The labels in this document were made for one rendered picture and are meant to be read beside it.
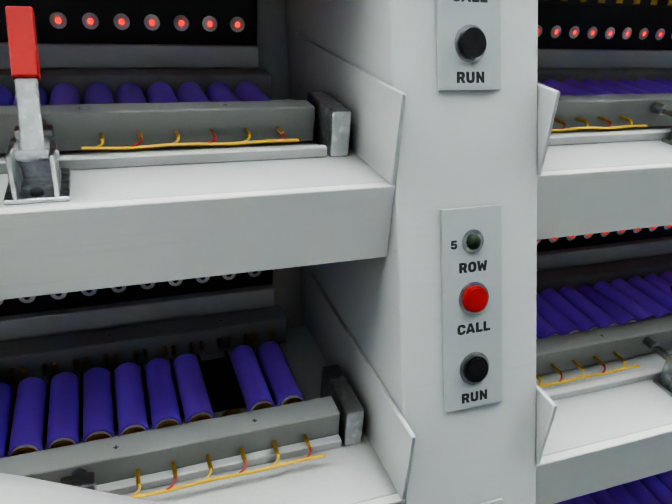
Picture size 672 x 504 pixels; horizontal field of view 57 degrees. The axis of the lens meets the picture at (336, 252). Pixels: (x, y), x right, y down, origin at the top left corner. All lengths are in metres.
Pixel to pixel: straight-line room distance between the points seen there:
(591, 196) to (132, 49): 0.33
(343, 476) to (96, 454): 0.15
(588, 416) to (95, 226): 0.36
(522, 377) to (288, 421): 0.15
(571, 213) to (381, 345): 0.15
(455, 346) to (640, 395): 0.20
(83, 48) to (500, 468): 0.40
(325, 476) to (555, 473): 0.16
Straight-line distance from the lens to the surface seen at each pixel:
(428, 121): 0.35
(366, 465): 0.41
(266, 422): 0.40
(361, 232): 0.35
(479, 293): 0.37
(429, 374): 0.37
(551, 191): 0.40
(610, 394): 0.53
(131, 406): 0.43
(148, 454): 0.39
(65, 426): 0.42
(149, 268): 0.33
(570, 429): 0.48
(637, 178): 0.45
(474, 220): 0.37
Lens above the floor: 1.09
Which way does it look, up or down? 9 degrees down
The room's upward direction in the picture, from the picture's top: 3 degrees counter-clockwise
